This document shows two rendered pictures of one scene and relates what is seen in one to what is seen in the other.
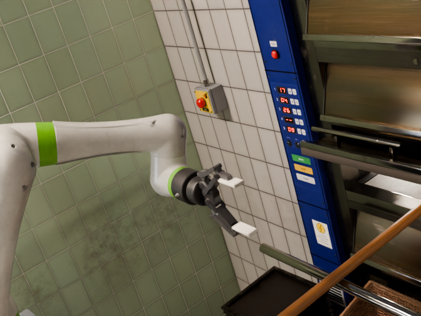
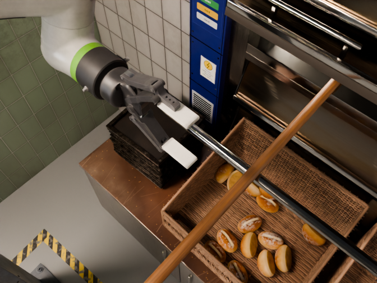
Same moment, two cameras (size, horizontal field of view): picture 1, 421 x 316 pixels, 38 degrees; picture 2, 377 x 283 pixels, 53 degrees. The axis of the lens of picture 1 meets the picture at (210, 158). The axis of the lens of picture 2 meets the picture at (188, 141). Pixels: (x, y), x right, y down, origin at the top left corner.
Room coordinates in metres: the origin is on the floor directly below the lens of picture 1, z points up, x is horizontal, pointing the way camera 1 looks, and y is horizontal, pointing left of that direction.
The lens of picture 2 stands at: (0.96, 0.07, 2.06)
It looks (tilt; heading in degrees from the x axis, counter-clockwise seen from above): 58 degrees down; 342
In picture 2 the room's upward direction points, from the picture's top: straight up
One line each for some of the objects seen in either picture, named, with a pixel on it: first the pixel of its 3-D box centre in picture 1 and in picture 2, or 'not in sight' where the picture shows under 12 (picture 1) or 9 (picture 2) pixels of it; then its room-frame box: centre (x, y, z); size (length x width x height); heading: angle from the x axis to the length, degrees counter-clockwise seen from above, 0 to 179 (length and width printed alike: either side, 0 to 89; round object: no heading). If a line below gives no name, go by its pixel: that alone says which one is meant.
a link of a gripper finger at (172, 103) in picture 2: (222, 172); (166, 95); (1.35, -0.02, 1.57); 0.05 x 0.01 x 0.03; 30
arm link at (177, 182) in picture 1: (192, 185); (105, 73); (1.50, 0.07, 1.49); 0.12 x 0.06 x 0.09; 120
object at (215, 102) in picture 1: (210, 98); not in sight; (2.29, -0.07, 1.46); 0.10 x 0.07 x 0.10; 30
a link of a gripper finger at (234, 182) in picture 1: (230, 180); (178, 111); (1.32, -0.03, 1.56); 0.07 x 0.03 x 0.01; 30
